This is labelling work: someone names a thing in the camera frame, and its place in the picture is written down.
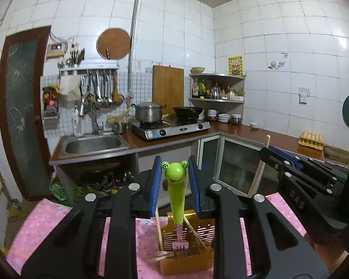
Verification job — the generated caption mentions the white plastic bag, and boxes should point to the white plastic bag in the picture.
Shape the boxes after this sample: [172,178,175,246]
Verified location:
[60,76,82,102]

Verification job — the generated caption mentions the black wok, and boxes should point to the black wok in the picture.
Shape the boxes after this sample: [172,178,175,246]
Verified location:
[173,106,205,120]

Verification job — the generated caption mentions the round wooden board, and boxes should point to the round wooden board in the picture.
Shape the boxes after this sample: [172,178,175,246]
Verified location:
[97,28,131,60]

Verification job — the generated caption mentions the steel cooking pot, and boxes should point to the steel cooking pot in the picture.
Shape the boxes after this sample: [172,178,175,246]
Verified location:
[131,102,167,123]

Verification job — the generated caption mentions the wooden spatula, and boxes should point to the wooden spatula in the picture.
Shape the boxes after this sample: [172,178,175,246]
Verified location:
[112,70,120,103]

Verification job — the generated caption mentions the metal faucet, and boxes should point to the metal faucet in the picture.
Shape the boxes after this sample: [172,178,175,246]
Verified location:
[78,93,104,136]

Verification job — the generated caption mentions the wooden cutting board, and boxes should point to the wooden cutting board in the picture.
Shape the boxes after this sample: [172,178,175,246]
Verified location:
[152,65,185,115]

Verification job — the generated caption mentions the green frog-handled fork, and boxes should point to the green frog-handled fork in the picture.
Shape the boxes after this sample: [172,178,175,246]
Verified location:
[161,160,189,260]

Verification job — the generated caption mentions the pink floral cloth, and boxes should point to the pink floral cloth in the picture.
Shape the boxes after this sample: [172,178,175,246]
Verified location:
[6,193,309,279]

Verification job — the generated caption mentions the white wall socket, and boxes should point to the white wall socket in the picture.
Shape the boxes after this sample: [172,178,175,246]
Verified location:
[298,88,311,104]

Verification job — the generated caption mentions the bundle of utensils in cup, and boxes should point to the bundle of utensils in cup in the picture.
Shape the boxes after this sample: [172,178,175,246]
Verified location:
[67,48,85,64]

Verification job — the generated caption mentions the golden perforated utensil holder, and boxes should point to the golden perforated utensil holder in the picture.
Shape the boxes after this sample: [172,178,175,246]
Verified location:
[157,212,216,276]

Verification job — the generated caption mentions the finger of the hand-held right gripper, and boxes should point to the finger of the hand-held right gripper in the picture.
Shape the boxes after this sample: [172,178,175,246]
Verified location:
[268,146,305,172]
[259,147,292,178]

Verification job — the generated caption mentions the yellow wall poster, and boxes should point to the yellow wall poster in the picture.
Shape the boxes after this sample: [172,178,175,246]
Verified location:
[228,56,243,76]

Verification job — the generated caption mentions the steel gas stove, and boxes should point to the steel gas stove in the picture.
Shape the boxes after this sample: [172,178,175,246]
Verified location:
[131,120,211,141]

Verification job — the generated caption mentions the brown framed glass door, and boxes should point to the brown framed glass door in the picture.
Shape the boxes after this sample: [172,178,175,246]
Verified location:
[0,26,54,201]

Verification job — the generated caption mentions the grey corner shelf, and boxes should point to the grey corner shelf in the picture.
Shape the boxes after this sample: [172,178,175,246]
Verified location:
[189,73,246,103]

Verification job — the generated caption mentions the brown board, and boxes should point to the brown board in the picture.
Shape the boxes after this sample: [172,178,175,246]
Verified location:
[323,145,349,162]

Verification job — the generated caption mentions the pile of metal cookware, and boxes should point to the pile of metal cookware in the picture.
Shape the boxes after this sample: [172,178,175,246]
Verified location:
[84,171,134,195]

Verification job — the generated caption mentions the row of hanging metal utensils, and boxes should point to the row of hanging metal utensils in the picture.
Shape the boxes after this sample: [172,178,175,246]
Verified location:
[80,70,112,117]

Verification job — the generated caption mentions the wire basket with sponges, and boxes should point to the wire basket with sponges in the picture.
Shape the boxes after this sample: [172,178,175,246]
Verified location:
[42,84,60,121]

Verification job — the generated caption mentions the broom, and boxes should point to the broom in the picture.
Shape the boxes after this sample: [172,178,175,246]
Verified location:
[0,141,28,221]

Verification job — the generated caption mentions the brown kitchen counter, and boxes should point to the brown kitchen counter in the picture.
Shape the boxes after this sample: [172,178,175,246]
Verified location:
[49,120,349,166]

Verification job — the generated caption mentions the white utensil rack shelf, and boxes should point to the white utensil rack shelf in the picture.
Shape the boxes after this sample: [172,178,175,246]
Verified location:
[57,60,120,76]

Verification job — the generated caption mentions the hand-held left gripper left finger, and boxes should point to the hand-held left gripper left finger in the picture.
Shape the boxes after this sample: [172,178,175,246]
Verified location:
[21,155,163,279]

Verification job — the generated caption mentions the stainless steel sink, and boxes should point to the stainless steel sink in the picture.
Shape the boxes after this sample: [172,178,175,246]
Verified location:
[60,135,128,157]

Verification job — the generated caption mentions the green plastic bag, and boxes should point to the green plastic bag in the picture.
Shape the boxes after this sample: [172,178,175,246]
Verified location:
[49,180,70,205]

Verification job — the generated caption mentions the grey wall pipe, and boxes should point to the grey wall pipe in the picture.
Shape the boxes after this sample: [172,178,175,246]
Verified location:
[127,0,142,99]

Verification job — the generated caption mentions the beige controller box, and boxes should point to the beige controller box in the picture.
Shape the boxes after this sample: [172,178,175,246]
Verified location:
[46,43,68,59]

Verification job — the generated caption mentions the narrow glass cabinet door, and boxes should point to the narrow glass cabinet door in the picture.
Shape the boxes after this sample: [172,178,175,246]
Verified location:
[198,136,221,178]

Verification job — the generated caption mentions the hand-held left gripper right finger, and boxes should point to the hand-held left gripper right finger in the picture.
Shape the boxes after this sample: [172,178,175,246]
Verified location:
[188,155,330,279]

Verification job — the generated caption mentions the yellow hose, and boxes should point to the yellow hose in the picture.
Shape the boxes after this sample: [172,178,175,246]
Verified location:
[107,106,133,124]

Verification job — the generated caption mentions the wide glass cabinet door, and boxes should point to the wide glass cabinet door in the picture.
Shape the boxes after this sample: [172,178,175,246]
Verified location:
[214,136,265,195]

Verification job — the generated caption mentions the egg carton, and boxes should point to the egg carton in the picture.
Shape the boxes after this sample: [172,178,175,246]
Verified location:
[298,131,324,151]

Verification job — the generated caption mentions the row of condiment bottles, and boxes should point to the row of condiment bottles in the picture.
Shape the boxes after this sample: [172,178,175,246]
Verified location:
[191,78,245,101]

